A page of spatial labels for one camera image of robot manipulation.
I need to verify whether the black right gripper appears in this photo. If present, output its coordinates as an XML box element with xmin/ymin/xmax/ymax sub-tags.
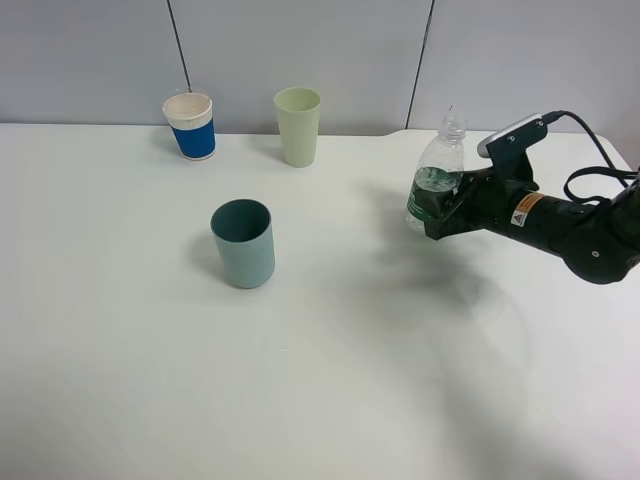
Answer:
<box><xmin>423</xmin><ymin>168</ymin><xmax>540</xmax><ymax>240</ymax></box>

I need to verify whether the clear water bottle green label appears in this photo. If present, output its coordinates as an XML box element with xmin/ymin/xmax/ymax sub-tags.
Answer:
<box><xmin>406</xmin><ymin>112</ymin><xmax>466</xmax><ymax>234</ymax></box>

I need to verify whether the teal plastic cup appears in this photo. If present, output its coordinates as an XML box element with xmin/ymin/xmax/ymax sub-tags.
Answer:
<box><xmin>210</xmin><ymin>199</ymin><xmax>275</xmax><ymax>289</ymax></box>

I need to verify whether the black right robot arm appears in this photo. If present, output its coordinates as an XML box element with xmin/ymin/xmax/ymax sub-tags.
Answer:
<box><xmin>416</xmin><ymin>168</ymin><xmax>639</xmax><ymax>285</ymax></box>

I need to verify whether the light green plastic cup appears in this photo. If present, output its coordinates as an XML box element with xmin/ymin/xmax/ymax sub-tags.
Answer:
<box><xmin>274</xmin><ymin>87</ymin><xmax>321</xmax><ymax>168</ymax></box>

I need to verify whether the blue white paper cup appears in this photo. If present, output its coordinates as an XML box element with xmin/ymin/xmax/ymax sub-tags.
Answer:
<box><xmin>162</xmin><ymin>91</ymin><xmax>216</xmax><ymax>161</ymax></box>

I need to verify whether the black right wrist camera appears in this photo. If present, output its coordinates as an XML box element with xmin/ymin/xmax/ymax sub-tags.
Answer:
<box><xmin>477</xmin><ymin>114</ymin><xmax>548</xmax><ymax>183</ymax></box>

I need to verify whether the black right camera cable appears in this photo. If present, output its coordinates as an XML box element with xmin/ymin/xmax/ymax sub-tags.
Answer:
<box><xmin>542</xmin><ymin>109</ymin><xmax>640</xmax><ymax>202</ymax></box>

